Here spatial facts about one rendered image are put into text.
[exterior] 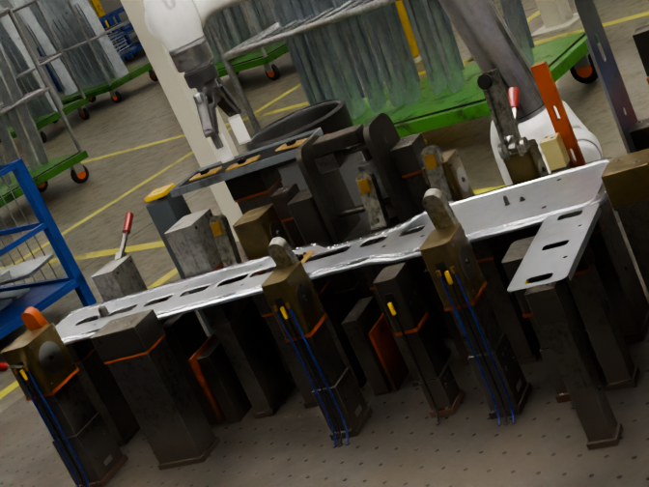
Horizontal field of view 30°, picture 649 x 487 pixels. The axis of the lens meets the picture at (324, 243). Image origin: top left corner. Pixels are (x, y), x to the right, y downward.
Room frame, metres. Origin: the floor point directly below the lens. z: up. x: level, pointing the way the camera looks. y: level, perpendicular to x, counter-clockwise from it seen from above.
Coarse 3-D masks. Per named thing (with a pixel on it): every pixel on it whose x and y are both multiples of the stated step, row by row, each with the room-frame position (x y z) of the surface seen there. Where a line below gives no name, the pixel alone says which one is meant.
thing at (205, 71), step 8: (208, 64) 2.76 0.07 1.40; (192, 72) 2.75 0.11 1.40; (200, 72) 2.74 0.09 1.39; (208, 72) 2.75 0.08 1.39; (216, 72) 2.76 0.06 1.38; (192, 80) 2.75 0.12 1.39; (200, 80) 2.74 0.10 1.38; (208, 80) 2.74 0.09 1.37; (192, 88) 2.76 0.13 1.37; (200, 88) 2.74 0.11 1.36; (208, 88) 2.75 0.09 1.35; (208, 96) 2.74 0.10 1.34; (216, 96) 2.78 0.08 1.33
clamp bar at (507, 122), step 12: (492, 72) 2.27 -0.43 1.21; (480, 84) 2.26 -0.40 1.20; (492, 84) 2.25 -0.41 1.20; (492, 96) 2.28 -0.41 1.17; (504, 96) 2.27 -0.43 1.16; (492, 108) 2.28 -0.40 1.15; (504, 108) 2.26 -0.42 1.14; (504, 120) 2.27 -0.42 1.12; (504, 132) 2.28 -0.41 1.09; (516, 132) 2.25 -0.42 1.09; (504, 144) 2.27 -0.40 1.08; (516, 144) 2.25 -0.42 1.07
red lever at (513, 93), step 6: (510, 90) 2.36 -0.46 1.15; (516, 90) 2.36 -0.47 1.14; (510, 96) 2.35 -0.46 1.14; (516, 96) 2.35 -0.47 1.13; (510, 102) 2.34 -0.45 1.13; (516, 102) 2.34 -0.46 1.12; (516, 108) 2.33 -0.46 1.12; (516, 114) 2.32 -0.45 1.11; (516, 120) 2.31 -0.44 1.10; (510, 138) 2.28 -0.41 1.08; (510, 144) 2.27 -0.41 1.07; (510, 150) 2.26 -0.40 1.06; (516, 150) 2.26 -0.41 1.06
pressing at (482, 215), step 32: (512, 192) 2.20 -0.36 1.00; (544, 192) 2.12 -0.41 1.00; (576, 192) 2.04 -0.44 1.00; (416, 224) 2.27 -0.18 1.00; (480, 224) 2.10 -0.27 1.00; (512, 224) 2.04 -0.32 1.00; (352, 256) 2.26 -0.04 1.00; (384, 256) 2.18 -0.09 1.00; (416, 256) 2.12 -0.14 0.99; (160, 288) 2.66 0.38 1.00; (192, 288) 2.55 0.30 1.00; (224, 288) 2.44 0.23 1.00; (256, 288) 2.35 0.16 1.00; (64, 320) 2.77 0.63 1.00; (96, 320) 2.64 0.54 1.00
